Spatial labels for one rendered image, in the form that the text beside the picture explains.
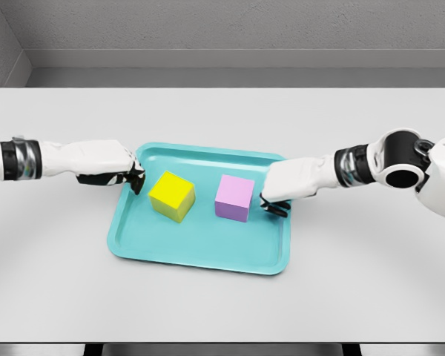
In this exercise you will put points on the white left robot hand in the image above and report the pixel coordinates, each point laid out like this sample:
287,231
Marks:
100,157

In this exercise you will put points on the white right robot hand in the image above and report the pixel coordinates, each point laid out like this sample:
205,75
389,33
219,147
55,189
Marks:
289,178

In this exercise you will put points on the pink cube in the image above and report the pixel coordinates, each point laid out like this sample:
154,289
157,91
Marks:
234,198

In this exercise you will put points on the yellow cube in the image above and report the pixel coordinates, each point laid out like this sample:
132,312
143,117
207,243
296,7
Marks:
172,196

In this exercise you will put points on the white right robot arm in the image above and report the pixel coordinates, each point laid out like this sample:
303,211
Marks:
393,167

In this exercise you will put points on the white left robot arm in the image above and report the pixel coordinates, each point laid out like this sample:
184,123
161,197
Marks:
22,161

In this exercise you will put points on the teal tray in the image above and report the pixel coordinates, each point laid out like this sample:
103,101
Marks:
196,237

